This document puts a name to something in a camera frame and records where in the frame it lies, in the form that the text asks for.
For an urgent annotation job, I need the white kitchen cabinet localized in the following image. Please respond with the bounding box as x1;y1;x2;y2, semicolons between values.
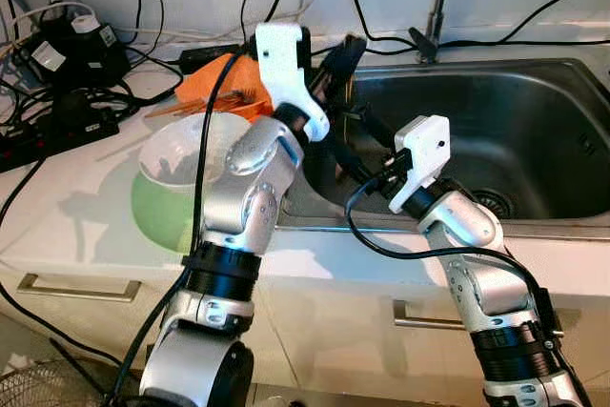
0;254;610;403

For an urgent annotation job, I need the wooden handled fork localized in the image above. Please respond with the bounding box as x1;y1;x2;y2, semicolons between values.
186;86;266;112

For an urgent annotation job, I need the small black power brick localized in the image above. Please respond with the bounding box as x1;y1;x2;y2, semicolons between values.
179;42;247;63

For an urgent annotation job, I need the orange plastic bowl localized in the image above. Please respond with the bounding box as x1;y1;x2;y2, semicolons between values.
174;52;277;122

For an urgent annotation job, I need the stainless steel sink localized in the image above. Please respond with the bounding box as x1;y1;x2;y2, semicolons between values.
281;56;610;232

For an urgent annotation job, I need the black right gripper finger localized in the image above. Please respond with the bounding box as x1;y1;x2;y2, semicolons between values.
324;135;377;187
335;110;396;170

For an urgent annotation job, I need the silver bar cabinet handle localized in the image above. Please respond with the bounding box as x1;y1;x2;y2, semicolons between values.
16;274;142;303
393;299;565;334

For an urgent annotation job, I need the black boxy electrical device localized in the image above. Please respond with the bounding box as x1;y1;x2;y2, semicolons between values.
24;11;132;93

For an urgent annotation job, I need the metal sink faucet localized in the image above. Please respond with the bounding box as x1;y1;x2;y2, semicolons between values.
408;0;523;63

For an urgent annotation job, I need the light green plate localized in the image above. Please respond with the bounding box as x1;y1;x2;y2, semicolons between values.
130;164;206;255

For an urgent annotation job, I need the white bowl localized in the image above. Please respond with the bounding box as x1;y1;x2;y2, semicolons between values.
138;110;256;189

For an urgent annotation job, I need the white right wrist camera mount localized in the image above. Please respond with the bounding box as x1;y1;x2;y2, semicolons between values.
389;115;451;215

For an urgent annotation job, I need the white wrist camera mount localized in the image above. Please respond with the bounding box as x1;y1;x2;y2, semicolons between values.
254;22;331;143
389;115;451;215

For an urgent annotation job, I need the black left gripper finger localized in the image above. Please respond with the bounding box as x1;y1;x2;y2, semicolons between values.
338;33;369;84
319;40;349;93

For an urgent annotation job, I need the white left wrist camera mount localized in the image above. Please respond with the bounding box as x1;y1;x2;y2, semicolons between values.
254;22;331;143

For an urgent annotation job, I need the black power strip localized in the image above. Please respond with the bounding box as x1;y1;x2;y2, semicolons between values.
0;92;120;174

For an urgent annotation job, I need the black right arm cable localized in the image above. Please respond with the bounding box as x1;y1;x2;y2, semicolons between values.
343;178;563;351

